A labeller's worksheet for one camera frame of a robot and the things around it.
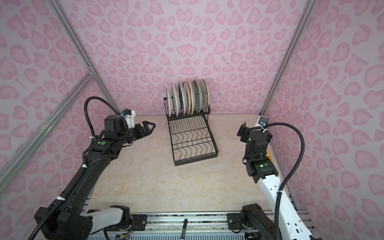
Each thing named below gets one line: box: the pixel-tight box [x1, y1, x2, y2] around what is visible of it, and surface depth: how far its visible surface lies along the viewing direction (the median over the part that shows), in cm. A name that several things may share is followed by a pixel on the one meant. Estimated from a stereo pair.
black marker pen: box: [181, 218, 188, 239], surface depth 73 cm
